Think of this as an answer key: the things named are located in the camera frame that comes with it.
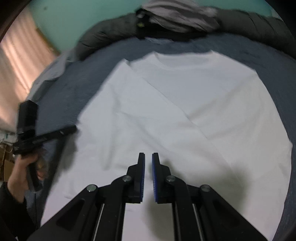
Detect light blue checked cloth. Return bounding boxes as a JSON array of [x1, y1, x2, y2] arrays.
[[145, 38, 173, 45]]

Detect pink curtain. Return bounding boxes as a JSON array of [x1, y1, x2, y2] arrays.
[[0, 7, 57, 132]]

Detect light grey pillow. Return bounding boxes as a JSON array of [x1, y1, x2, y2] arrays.
[[26, 49, 77, 102]]

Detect black garment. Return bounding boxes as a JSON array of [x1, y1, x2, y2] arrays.
[[135, 9, 208, 42]]

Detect person left dark sleeve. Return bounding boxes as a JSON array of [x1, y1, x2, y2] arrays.
[[1, 182, 40, 240]]

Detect person left hand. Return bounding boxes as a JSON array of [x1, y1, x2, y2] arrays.
[[7, 151, 48, 203]]

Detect white long sleeve shirt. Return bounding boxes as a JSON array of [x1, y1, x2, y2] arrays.
[[42, 51, 292, 240]]

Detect blue bed sheet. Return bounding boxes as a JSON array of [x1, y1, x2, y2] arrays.
[[26, 34, 295, 240]]

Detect brown cardboard box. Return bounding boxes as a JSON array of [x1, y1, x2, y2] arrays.
[[0, 143, 15, 182]]

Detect dark grey rolled duvet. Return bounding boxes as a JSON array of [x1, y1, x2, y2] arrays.
[[75, 9, 295, 60]]

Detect white plastic bag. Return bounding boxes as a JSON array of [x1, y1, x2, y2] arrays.
[[0, 130, 18, 146]]

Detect grey lilac garment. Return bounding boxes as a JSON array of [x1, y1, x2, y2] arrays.
[[142, 0, 219, 33]]

